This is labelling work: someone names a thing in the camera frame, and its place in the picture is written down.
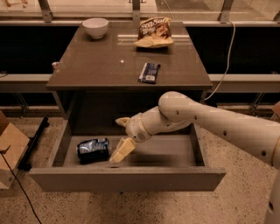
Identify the grey cabinet counter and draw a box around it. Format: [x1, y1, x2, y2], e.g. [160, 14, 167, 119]
[46, 22, 212, 122]

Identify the brown chip bag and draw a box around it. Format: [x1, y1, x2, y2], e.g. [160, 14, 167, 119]
[134, 17, 173, 48]

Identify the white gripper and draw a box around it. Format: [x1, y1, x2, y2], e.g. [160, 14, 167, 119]
[109, 113, 151, 163]

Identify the black cable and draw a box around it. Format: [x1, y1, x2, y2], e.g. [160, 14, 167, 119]
[0, 150, 43, 224]

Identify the grey open top drawer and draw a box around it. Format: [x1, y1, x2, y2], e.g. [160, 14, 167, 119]
[30, 114, 226, 193]

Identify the white ceramic bowl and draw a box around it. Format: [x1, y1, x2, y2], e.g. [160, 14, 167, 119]
[81, 17, 109, 39]

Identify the white cable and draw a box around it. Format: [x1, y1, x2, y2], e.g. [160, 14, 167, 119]
[203, 20, 236, 102]

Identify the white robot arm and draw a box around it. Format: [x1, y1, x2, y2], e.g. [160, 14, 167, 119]
[110, 91, 280, 170]

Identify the cardboard box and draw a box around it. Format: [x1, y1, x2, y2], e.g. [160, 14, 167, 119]
[0, 111, 29, 189]

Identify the dark blue snack packet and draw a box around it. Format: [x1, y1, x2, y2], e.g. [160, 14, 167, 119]
[138, 63, 160, 84]

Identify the crushed blue pepsi can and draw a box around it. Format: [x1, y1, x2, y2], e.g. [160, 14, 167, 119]
[76, 138, 110, 165]

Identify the black bar on floor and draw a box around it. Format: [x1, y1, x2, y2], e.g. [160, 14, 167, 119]
[17, 117, 49, 171]

